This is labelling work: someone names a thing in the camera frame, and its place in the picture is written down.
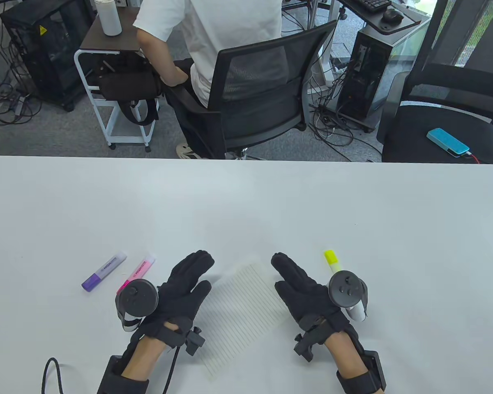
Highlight black desk mat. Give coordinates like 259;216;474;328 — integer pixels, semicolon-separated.
341;0;422;36

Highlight black padded office chair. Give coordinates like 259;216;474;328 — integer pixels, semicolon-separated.
376;0;493;167

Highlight black braided cable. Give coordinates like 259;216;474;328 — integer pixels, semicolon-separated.
41;357;66;394

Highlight white side table brown top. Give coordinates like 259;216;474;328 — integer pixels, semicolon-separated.
74;6;161;153

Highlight black mesh office chair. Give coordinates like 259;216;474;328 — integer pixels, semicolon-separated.
162;20;338;160

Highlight silver and black computer tower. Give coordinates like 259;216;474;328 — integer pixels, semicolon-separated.
336;18;432;133

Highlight person's left forearm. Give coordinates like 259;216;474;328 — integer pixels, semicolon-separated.
107;334;169;394

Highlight purple highlighter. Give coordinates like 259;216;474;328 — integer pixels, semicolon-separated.
81;251;128;293

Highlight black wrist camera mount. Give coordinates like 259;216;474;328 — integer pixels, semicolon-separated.
185;326;207;356
294;324;327;362

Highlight black smooth cable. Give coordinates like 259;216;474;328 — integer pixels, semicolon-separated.
164;348;181;394

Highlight white desk leg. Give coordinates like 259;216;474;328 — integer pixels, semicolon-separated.
308;0;341;89

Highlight pink highlighter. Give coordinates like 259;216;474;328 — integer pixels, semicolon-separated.
116;254;157;294

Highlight white bottle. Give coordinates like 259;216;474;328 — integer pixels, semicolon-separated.
94;0;122;37

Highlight person's right hand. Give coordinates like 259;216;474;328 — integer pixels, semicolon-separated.
271;253;352;342

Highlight white lined paper sheet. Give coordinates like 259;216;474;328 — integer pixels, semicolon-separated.
195;257;299;381

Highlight person's left hand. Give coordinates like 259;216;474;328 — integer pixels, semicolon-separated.
139;250;213;341

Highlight blue power bank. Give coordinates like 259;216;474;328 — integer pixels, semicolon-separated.
426;128;470;157

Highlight black keyboard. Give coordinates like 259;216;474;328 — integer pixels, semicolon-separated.
355;0;393;12

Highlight yellow highlighter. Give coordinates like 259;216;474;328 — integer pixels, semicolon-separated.
324;250;342;275

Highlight black forearm strap unit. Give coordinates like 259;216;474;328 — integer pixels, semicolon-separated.
97;355;150;394
336;349;387;394

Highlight tangle of black cables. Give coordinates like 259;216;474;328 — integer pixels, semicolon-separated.
281;0;385;163
0;25;44;126

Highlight dark brown bag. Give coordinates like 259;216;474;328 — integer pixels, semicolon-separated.
91;55;163;126

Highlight person's right forearm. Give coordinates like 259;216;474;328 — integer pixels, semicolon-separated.
323;330;372;394

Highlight black controller with white handle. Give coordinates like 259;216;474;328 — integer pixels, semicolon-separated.
115;279;159;332
327;270;369;323

